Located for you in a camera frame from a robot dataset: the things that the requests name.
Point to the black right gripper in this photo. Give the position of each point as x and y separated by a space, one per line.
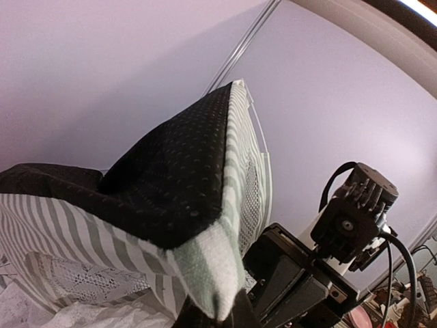
293 288

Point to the green striped pet tent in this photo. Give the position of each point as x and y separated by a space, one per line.
173 216

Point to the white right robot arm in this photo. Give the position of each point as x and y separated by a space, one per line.
350 230

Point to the aluminium frame post right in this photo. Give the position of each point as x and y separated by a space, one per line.
242 45

